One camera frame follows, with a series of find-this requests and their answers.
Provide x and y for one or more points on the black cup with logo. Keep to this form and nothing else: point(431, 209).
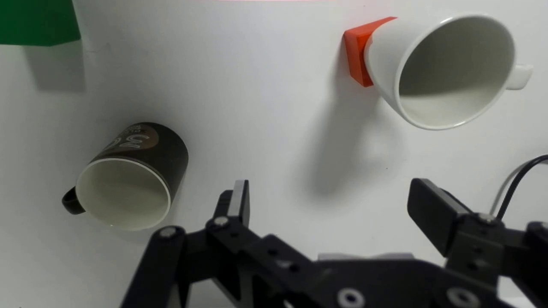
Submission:
point(154, 147)

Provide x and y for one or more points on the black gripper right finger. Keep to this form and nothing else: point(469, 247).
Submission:
point(455, 228)

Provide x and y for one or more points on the orange cube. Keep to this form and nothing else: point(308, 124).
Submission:
point(356, 52)

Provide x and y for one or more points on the green cube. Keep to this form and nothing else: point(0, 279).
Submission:
point(34, 19)

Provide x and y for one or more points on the white cup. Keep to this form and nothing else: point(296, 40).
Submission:
point(394, 57)

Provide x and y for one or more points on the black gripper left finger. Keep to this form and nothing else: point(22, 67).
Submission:
point(228, 245)

